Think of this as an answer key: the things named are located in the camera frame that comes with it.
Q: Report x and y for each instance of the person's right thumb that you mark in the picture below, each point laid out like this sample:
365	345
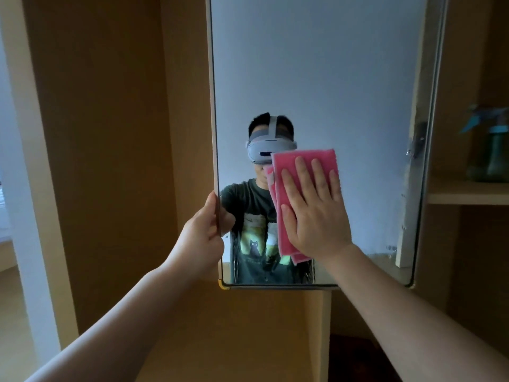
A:
289	224

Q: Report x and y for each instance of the person's right hand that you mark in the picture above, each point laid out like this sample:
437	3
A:
318	226

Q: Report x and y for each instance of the yellow corner guard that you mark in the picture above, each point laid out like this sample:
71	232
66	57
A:
223	286

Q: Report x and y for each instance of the person's left hand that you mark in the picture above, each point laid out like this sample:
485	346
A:
199	244

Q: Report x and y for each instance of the wooden shelf board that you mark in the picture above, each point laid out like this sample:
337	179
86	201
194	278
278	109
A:
465	192

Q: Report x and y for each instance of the wooden cabinet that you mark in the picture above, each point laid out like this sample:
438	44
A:
111	155

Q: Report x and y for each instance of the person's right forearm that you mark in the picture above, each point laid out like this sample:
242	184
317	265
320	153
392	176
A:
401	326

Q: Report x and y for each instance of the white door frame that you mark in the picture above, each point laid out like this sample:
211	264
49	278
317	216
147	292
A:
28	254

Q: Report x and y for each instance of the teal spray bottle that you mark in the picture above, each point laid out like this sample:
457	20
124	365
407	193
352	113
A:
495	155

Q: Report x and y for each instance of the person's left forearm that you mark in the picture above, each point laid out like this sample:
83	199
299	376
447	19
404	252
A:
119	330

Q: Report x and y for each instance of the mirror cabinet door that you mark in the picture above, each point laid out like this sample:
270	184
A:
318	75

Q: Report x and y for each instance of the person's left fingers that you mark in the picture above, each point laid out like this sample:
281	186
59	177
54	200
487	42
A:
210	212

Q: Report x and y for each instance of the pink cleaning cloth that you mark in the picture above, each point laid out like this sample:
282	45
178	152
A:
284	165

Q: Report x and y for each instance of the person's right middle finger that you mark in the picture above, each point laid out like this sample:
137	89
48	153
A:
307	178

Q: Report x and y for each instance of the person's right little finger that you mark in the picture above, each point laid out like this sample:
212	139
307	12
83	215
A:
335	186

